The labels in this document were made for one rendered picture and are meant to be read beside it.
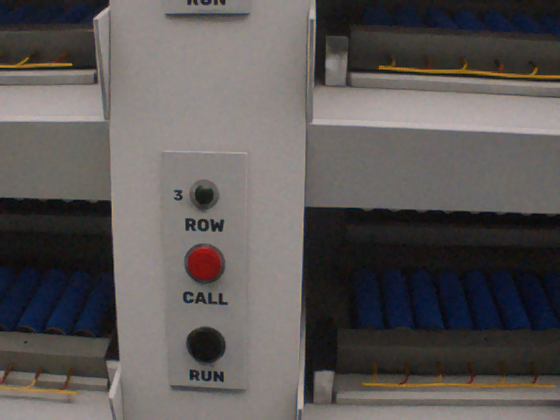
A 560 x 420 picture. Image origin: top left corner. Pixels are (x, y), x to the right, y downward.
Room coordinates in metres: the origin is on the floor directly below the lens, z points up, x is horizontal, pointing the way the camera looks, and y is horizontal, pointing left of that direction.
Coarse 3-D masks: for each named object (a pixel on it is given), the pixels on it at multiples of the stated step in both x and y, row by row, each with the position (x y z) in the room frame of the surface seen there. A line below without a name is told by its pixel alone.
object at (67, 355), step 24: (0, 336) 0.37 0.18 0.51; (24, 336) 0.37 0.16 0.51; (48, 336) 0.37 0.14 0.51; (72, 336) 0.37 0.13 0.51; (0, 360) 0.36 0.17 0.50; (24, 360) 0.36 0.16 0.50; (48, 360) 0.36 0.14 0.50; (72, 360) 0.36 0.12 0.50; (96, 360) 0.36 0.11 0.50; (0, 384) 0.35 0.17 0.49
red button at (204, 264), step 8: (200, 248) 0.30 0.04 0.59; (192, 256) 0.30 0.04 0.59; (200, 256) 0.30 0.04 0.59; (208, 256) 0.30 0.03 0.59; (216, 256) 0.30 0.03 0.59; (192, 264) 0.30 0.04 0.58; (200, 264) 0.30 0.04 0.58; (208, 264) 0.30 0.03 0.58; (216, 264) 0.30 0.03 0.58; (192, 272) 0.30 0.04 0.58; (200, 272) 0.30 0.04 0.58; (208, 272) 0.30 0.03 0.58; (216, 272) 0.30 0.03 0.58; (200, 280) 0.30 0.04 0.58; (208, 280) 0.30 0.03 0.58
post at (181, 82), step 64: (128, 0) 0.31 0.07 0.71; (256, 0) 0.31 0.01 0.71; (128, 64) 0.31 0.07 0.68; (192, 64) 0.31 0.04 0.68; (256, 64) 0.31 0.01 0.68; (128, 128) 0.31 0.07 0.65; (192, 128) 0.31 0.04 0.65; (256, 128) 0.31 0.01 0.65; (128, 192) 0.31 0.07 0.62; (256, 192) 0.31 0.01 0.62; (128, 256) 0.31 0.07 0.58; (256, 256) 0.31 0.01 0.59; (128, 320) 0.31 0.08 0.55; (256, 320) 0.31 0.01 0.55; (128, 384) 0.31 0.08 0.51; (256, 384) 0.31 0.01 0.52
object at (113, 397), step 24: (0, 216) 0.49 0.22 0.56; (24, 216) 0.48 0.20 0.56; (48, 216) 0.48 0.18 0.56; (72, 216) 0.48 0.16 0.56; (96, 216) 0.48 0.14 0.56; (120, 384) 0.31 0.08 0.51; (0, 408) 0.34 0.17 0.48; (24, 408) 0.34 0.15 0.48; (48, 408) 0.34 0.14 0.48; (72, 408) 0.34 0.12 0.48; (96, 408) 0.34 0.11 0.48; (120, 408) 0.31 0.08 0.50
